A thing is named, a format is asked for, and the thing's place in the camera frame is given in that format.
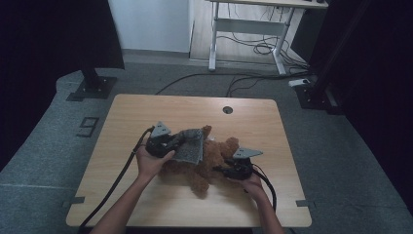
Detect long black floor cable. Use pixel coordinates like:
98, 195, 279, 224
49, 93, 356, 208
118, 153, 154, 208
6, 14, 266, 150
155, 71, 313, 98

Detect brown plush teddy bear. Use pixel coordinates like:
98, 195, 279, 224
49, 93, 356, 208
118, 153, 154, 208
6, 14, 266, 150
159, 125, 242, 199

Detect left hand-held gripper black cable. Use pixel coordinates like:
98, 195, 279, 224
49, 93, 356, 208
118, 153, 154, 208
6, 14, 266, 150
77, 126, 156, 234

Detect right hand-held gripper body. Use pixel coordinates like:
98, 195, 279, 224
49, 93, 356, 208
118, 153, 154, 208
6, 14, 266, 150
223, 146, 264, 180

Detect grey tape strip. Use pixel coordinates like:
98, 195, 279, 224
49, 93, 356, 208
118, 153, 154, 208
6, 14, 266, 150
61, 196, 86, 209
295, 199, 317, 210

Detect black curtain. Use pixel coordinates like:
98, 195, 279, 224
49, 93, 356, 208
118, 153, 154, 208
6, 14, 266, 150
0, 0, 126, 172
306, 0, 413, 220

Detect person's left hand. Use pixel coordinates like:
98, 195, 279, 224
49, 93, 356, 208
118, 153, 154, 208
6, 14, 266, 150
135, 147, 176, 183

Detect grey knitted doll garment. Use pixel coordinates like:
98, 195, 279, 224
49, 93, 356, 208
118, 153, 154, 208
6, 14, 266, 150
171, 128, 206, 166

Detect black floor tape marking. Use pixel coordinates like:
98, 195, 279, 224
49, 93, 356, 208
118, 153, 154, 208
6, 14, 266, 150
75, 116, 100, 138

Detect person's right hand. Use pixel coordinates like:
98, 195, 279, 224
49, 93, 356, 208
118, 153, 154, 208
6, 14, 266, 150
238, 175, 266, 203

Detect black stand with base plate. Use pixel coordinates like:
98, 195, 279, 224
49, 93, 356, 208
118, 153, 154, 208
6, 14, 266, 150
66, 62, 119, 102
294, 0, 373, 115

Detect white power strip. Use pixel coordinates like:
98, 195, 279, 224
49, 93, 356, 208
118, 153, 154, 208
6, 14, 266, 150
287, 78, 312, 88

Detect right hand-held gripper black cable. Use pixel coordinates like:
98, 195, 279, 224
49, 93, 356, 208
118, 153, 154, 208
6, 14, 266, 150
252, 164, 278, 213

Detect tangle of black cables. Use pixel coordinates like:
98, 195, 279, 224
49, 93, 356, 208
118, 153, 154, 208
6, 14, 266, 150
216, 3, 310, 72

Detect hand-held gripper black cable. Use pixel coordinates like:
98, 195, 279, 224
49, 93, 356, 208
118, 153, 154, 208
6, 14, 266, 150
252, 164, 278, 213
77, 126, 156, 234

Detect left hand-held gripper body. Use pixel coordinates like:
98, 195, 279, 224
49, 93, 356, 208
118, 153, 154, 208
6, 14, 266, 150
145, 121, 178, 159

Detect white frame desk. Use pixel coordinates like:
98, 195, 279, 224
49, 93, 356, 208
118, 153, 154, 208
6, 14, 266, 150
205, 0, 329, 76

